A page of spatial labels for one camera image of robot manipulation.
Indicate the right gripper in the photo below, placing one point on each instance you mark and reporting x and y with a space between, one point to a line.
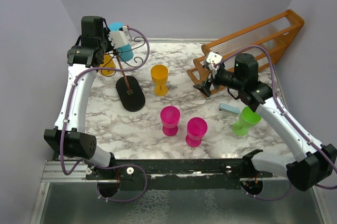
205 88

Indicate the pink wine glass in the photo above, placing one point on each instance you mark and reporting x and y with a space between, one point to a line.
196 129
170 117

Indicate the metal wine glass rack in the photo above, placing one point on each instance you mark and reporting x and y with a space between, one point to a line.
128 88

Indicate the blue wine glass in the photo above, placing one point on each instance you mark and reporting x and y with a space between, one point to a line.
125 52

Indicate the yellow wine glass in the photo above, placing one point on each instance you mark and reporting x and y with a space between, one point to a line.
109 63
159 74

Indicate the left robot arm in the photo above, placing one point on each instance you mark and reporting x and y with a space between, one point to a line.
68 137

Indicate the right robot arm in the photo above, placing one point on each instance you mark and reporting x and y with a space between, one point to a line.
312 161

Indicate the green wine glass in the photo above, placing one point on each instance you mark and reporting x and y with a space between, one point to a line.
247 120

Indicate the wooden dish rack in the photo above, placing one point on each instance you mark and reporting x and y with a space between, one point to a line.
267 41

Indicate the light blue eraser block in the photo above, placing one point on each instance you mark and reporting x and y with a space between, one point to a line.
229 109

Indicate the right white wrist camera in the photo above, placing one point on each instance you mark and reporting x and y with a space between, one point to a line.
211 60

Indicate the black base frame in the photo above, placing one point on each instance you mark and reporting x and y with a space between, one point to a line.
177 174

